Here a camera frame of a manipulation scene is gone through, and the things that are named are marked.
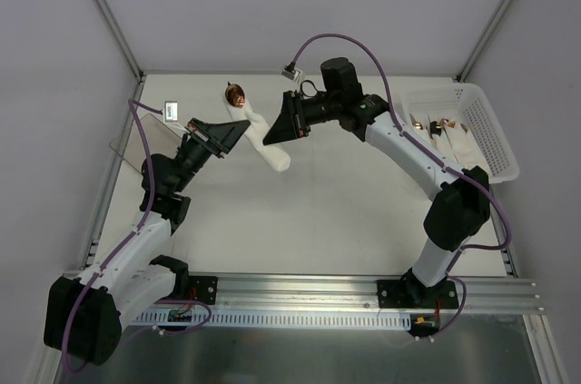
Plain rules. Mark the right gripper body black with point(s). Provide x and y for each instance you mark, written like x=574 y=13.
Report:
x=297 y=113

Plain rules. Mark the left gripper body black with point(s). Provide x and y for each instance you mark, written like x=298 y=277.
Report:
x=205 y=140

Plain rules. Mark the copper spoon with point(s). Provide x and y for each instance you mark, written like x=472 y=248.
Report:
x=234 y=95

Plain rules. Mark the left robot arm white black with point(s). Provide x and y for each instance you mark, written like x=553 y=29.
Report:
x=86 y=315

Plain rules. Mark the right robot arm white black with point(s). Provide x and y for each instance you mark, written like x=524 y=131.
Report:
x=459 y=205

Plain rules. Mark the rolled napkin bundle in basket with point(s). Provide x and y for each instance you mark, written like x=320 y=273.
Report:
x=420 y=129

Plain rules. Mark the smoky transparent plastic container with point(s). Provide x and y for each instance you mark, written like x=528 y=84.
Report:
x=161 y=139

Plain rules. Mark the white plastic basket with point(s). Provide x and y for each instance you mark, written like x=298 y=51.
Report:
x=467 y=104

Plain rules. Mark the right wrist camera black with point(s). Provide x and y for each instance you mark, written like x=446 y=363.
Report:
x=339 y=75

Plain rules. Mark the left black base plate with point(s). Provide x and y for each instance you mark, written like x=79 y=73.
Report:
x=196 y=287

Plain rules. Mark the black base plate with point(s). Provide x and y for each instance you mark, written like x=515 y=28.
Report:
x=196 y=287
x=408 y=294

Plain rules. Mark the white slotted cable duct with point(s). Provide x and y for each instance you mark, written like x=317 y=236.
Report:
x=277 y=319

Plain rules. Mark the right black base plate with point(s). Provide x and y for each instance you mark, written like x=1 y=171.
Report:
x=408 y=294

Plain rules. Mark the aluminium front rail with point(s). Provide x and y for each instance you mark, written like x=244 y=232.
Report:
x=352 y=293

